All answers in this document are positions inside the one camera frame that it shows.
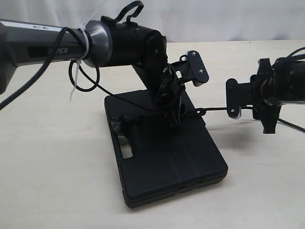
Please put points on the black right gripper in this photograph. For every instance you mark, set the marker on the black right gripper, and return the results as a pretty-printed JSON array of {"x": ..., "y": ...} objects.
[{"x": 265, "y": 107}]

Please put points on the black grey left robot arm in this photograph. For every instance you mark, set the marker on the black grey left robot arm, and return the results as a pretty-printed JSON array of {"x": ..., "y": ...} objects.
[{"x": 104, "y": 43}]

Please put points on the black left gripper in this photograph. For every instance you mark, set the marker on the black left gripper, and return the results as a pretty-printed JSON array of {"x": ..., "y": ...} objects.
[{"x": 168, "y": 85}]

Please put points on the black plastic carrying case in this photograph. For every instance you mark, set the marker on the black plastic carrying case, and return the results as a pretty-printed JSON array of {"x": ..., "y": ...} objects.
[{"x": 167, "y": 161}]

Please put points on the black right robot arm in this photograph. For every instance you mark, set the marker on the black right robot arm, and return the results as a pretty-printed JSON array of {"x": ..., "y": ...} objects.
[{"x": 275, "y": 85}]

